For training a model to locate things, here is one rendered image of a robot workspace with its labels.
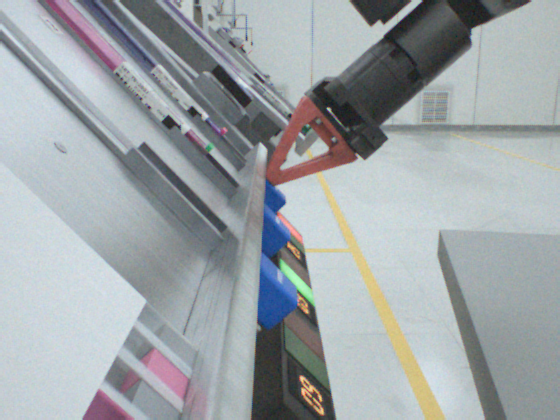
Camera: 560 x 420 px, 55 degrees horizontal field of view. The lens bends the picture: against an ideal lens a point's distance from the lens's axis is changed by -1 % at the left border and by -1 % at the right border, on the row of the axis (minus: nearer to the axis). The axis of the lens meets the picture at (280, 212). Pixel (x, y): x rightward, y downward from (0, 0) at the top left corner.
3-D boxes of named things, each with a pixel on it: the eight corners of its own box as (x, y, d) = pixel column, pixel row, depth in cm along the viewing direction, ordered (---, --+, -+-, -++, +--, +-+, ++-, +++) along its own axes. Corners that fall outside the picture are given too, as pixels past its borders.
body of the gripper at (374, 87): (318, 92, 41) (393, 26, 40) (309, 89, 51) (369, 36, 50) (372, 155, 43) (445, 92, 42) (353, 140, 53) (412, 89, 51)
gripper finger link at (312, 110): (241, 156, 45) (326, 79, 44) (245, 145, 52) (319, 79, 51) (294, 214, 47) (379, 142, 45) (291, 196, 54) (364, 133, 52)
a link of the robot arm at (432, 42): (491, 37, 43) (468, 44, 48) (437, -32, 42) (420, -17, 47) (423, 95, 44) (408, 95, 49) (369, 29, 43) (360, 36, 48)
